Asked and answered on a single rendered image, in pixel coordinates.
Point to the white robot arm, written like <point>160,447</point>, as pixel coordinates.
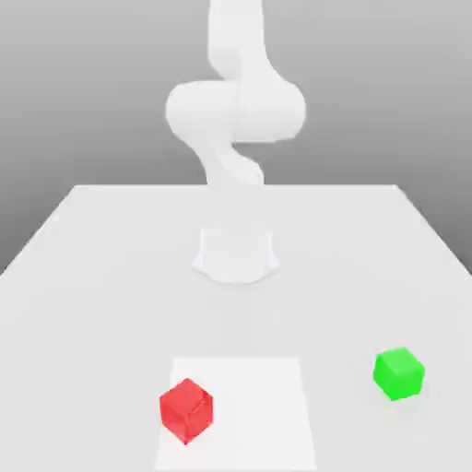
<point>236,110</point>

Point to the small red cube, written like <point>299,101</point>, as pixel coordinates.
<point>186,411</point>

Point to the small green cube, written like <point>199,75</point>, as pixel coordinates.
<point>399,373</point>

